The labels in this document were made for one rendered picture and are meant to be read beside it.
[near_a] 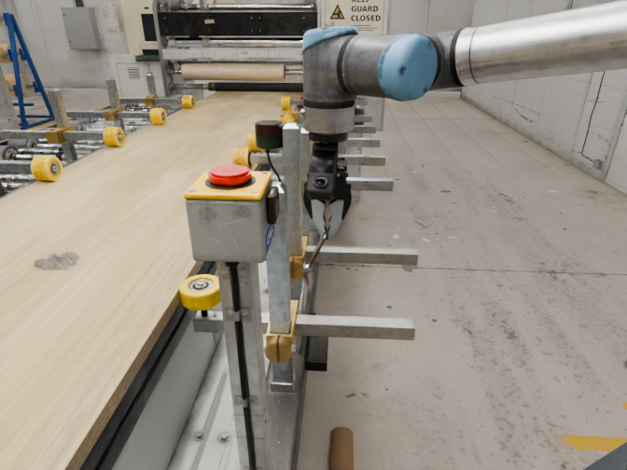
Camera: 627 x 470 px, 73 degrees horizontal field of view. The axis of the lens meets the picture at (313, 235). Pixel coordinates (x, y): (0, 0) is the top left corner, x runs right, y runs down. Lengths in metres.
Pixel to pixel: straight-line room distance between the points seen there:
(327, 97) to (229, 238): 0.40
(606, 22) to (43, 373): 0.90
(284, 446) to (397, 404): 1.08
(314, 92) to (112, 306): 0.52
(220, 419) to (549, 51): 0.87
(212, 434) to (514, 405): 1.34
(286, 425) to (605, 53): 0.75
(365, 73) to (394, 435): 1.38
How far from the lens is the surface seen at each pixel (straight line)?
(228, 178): 0.40
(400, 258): 1.05
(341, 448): 1.60
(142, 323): 0.79
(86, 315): 0.85
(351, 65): 0.69
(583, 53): 0.70
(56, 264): 1.04
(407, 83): 0.65
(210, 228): 0.40
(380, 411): 1.82
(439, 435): 1.79
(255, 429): 0.58
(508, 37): 0.73
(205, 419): 0.99
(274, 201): 0.40
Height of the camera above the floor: 1.35
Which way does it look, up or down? 26 degrees down
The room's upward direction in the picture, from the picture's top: straight up
